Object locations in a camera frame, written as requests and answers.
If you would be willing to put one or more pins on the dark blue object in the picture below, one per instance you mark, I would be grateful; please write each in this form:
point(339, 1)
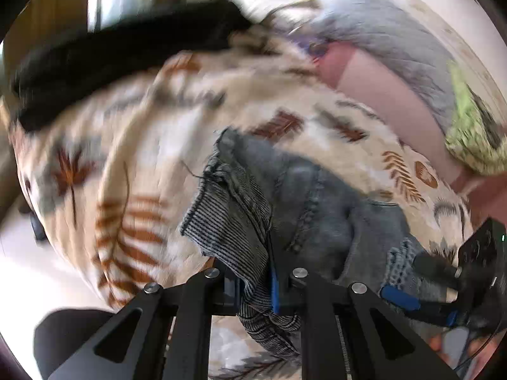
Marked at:
point(37, 229)

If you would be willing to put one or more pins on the blue denim pants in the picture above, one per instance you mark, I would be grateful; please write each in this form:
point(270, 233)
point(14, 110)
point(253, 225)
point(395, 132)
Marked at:
point(317, 206)

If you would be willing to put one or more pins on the white pillow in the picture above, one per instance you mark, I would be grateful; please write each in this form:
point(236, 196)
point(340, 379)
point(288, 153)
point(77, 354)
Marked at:
point(277, 6)

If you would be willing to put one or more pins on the green patterned quilt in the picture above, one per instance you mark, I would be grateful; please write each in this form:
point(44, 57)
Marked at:
point(467, 146)

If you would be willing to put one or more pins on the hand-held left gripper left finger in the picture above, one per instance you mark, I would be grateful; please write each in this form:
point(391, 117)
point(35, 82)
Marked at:
point(198, 304)

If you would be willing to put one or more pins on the leaf print blanket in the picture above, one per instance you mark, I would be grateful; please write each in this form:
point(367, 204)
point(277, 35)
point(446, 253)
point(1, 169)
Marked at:
point(138, 146)

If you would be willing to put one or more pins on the black cloth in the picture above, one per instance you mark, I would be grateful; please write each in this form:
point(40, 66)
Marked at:
point(99, 59)

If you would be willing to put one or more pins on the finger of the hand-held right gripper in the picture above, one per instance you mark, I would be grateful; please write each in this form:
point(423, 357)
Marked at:
point(400, 297)
point(435, 267)

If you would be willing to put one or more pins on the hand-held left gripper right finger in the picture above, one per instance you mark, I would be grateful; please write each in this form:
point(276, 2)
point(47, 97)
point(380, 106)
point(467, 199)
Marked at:
point(275, 291)

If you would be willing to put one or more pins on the grey quilted blanket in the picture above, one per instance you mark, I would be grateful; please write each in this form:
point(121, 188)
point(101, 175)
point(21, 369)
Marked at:
point(396, 39)

